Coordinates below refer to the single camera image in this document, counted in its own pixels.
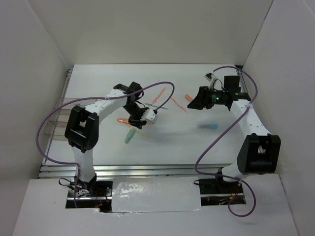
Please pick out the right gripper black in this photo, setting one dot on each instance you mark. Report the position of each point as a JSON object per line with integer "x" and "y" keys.
{"x": 202, "y": 100}

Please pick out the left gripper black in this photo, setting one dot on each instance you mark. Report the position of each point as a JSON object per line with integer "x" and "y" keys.
{"x": 137, "y": 122}

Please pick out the yellow thin pen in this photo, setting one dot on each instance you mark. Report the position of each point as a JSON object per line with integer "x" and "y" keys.
{"x": 137, "y": 131}

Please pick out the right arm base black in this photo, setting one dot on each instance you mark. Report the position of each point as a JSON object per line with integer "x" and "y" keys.
{"x": 216, "y": 192}

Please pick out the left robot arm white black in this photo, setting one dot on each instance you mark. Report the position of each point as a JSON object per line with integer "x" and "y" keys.
{"x": 82, "y": 131}

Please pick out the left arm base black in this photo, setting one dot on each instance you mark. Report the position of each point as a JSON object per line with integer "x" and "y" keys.
{"x": 100, "y": 197}

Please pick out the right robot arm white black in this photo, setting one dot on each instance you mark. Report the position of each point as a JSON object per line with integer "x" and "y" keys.
{"x": 260, "y": 150}

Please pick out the green translucent cap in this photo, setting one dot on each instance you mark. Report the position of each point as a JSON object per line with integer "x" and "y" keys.
{"x": 129, "y": 136}

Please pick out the orange capped clear marker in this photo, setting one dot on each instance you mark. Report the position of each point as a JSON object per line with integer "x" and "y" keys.
{"x": 188, "y": 98}

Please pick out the orange thin pen right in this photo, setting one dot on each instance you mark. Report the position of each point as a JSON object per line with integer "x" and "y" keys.
{"x": 179, "y": 105}

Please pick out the orange thin pen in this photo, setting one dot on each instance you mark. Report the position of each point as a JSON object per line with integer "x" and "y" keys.
{"x": 159, "y": 95}
{"x": 179, "y": 105}

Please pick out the blue capped clear marker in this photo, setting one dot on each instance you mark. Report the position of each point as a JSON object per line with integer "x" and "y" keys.
{"x": 208, "y": 126}

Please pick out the grey thin pen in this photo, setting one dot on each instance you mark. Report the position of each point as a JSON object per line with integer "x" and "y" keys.
{"x": 155, "y": 106}

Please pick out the orange thin pen far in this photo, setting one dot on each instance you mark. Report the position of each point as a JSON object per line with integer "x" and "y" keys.
{"x": 159, "y": 95}

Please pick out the clear drawer organizer far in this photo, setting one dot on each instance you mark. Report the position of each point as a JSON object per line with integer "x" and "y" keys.
{"x": 62, "y": 101}

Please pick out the clear drawer organizer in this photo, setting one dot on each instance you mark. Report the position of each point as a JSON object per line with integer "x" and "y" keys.
{"x": 61, "y": 115}
{"x": 56, "y": 130}
{"x": 62, "y": 101}

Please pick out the clear drawer organizer middle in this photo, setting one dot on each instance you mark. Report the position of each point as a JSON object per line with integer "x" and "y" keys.
{"x": 61, "y": 115}

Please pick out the white foil sheet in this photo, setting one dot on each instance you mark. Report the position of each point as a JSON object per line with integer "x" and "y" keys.
{"x": 157, "y": 194}

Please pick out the clear drawer organizer near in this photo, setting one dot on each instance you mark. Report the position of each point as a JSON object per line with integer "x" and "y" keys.
{"x": 56, "y": 130}

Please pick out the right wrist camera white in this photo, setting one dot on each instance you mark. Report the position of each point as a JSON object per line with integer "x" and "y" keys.
{"x": 211, "y": 77}

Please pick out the aluminium frame rail front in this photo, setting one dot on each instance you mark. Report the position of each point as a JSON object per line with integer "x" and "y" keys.
{"x": 109, "y": 171}

